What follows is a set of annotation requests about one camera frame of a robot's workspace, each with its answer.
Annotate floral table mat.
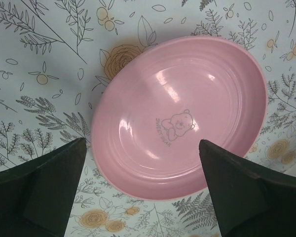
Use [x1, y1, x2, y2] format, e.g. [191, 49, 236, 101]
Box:
[0, 0, 296, 237]

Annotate pink plate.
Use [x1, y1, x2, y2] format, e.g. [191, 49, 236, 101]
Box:
[91, 36, 267, 201]

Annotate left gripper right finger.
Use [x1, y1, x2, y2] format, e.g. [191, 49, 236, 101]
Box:
[199, 140, 296, 237]

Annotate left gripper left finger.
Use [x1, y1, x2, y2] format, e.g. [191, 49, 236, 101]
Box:
[0, 138, 87, 237]

